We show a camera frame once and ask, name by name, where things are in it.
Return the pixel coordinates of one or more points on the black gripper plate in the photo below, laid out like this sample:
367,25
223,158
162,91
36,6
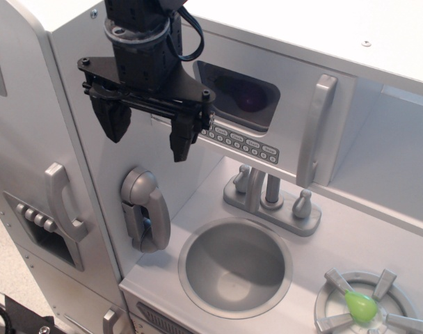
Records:
148,75

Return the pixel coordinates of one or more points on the grey microwave door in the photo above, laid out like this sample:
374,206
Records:
262,102

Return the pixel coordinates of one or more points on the grey microwave door handle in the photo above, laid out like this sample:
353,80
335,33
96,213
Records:
322,99

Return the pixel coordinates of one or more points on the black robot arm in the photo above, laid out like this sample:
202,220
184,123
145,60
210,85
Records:
153,19

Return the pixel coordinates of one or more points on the grey toy faucet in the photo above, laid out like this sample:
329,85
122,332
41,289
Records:
259,194

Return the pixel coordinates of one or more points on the grey ice dispenser panel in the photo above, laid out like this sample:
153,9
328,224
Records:
44,232

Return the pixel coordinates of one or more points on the round metal sink bowl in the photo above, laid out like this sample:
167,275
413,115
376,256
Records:
235,268

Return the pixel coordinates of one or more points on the white toy kitchen cabinet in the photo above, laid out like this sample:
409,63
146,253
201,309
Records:
371,210

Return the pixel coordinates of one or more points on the grey oven control panel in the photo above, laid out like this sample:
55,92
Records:
161,321

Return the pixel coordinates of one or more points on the black device at corner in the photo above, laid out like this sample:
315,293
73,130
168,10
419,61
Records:
16,318

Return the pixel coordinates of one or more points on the green plastic pear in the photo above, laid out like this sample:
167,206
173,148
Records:
361,307

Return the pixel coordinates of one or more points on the grey toy stove burner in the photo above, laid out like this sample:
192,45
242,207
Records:
396,313

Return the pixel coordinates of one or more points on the grey toy wall phone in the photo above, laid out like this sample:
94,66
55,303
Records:
145,210

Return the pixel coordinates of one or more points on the grey fridge door handle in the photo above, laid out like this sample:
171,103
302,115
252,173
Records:
56,180

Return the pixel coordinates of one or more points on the grey lower fridge handle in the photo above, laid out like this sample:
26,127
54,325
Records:
113,322

